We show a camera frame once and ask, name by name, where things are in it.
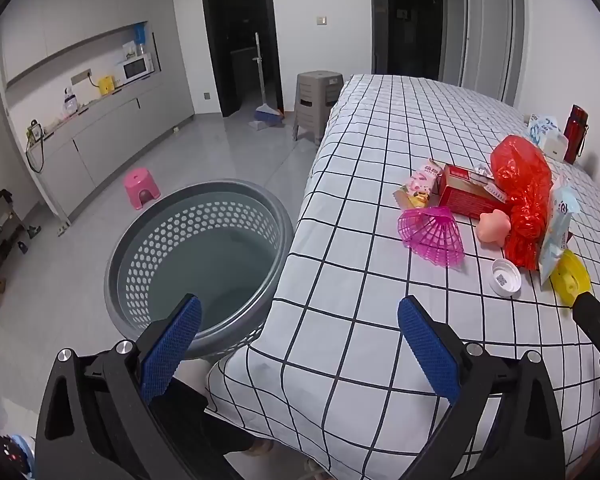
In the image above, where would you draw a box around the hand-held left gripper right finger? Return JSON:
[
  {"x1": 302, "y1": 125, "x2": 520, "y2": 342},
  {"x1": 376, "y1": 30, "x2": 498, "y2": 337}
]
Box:
[{"x1": 397, "y1": 296, "x2": 566, "y2": 480}]

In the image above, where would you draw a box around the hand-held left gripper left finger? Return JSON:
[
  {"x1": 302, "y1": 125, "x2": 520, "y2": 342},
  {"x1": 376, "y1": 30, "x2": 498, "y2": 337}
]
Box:
[{"x1": 34, "y1": 294, "x2": 221, "y2": 480}]

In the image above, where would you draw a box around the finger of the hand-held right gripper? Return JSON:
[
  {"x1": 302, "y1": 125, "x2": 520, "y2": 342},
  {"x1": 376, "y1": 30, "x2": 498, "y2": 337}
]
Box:
[{"x1": 572, "y1": 292, "x2": 600, "y2": 361}]

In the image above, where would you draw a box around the grey perforated laundry basket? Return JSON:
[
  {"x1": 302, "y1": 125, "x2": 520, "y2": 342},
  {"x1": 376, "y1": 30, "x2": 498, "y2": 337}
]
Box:
[{"x1": 104, "y1": 177, "x2": 296, "y2": 361}]

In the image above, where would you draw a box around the pink pig toy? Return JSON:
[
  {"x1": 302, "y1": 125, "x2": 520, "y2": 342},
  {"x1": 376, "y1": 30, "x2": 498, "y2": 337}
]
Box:
[{"x1": 479, "y1": 209, "x2": 512, "y2": 248}]

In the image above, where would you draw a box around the pink snack packet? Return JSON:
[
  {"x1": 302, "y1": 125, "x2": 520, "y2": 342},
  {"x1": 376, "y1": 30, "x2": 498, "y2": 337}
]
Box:
[{"x1": 393, "y1": 159, "x2": 443, "y2": 209}]

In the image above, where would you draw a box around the yellow plastic lid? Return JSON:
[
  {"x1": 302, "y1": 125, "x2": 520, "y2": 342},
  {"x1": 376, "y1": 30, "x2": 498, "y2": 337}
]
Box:
[{"x1": 550, "y1": 249, "x2": 592, "y2": 305}]

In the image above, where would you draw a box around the person's leg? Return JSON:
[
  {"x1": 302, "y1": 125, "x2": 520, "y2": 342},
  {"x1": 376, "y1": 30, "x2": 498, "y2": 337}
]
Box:
[{"x1": 170, "y1": 357, "x2": 276, "y2": 461}]

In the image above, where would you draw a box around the white wet wipes packet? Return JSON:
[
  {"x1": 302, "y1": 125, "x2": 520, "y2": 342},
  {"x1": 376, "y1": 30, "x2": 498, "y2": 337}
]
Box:
[{"x1": 537, "y1": 180, "x2": 580, "y2": 286}]

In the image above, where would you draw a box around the white checked tablecloth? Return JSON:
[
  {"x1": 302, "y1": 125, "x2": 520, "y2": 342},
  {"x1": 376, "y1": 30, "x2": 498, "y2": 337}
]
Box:
[{"x1": 207, "y1": 74, "x2": 600, "y2": 476}]

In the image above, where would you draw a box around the white bottle cap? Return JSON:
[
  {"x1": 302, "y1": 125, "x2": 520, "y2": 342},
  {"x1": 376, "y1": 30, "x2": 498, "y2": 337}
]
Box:
[{"x1": 490, "y1": 259, "x2": 523, "y2": 296}]

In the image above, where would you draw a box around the pink plastic strainer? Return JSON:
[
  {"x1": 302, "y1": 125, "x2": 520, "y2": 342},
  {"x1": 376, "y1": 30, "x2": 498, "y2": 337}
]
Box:
[{"x1": 397, "y1": 206, "x2": 465, "y2": 267}]

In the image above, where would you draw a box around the red plastic bag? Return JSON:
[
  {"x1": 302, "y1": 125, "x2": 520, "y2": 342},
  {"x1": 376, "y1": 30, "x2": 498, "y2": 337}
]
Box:
[{"x1": 490, "y1": 135, "x2": 553, "y2": 271}]

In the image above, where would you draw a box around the red toothpaste box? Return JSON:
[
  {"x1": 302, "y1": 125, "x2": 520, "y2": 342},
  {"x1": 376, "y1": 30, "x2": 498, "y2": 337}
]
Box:
[{"x1": 437, "y1": 163, "x2": 513, "y2": 220}]

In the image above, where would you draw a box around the pink plastic stool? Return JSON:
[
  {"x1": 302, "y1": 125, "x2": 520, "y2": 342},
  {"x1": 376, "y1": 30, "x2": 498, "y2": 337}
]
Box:
[{"x1": 124, "y1": 169, "x2": 162, "y2": 211}]

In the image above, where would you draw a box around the white box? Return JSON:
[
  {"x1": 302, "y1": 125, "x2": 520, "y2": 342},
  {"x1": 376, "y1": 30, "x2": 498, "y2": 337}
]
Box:
[{"x1": 542, "y1": 132, "x2": 568, "y2": 162}]

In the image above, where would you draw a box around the red water bottle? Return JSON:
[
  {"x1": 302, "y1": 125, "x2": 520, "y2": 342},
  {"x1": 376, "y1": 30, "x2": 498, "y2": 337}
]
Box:
[{"x1": 562, "y1": 105, "x2": 590, "y2": 165}]

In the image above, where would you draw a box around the white blue tissue pack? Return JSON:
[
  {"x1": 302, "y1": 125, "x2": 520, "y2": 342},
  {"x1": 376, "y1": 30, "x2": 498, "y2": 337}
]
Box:
[{"x1": 525, "y1": 114, "x2": 561, "y2": 146}]

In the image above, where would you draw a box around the shoe rack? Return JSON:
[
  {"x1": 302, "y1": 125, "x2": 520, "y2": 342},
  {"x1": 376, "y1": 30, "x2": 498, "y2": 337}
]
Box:
[{"x1": 0, "y1": 190, "x2": 42, "y2": 321}]

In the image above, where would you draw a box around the grey kitchen cabinet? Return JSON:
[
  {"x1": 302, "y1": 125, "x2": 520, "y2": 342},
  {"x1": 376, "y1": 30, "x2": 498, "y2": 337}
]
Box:
[{"x1": 0, "y1": 20, "x2": 196, "y2": 226}]

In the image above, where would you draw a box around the grey plastic stool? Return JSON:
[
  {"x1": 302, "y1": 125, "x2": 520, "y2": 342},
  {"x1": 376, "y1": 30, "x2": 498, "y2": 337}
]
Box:
[{"x1": 293, "y1": 71, "x2": 345, "y2": 143}]

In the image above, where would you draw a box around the white microwave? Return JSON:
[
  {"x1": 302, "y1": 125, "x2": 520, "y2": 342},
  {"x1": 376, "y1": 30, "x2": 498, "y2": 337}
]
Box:
[{"x1": 117, "y1": 54, "x2": 155, "y2": 86}]

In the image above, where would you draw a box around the black door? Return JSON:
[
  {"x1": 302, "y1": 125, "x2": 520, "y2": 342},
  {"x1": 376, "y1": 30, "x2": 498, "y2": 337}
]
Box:
[{"x1": 386, "y1": 0, "x2": 443, "y2": 81}]

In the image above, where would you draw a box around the broom with metal handle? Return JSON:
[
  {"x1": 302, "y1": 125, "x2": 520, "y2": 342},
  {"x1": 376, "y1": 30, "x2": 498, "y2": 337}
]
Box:
[{"x1": 247, "y1": 32, "x2": 286, "y2": 131}]

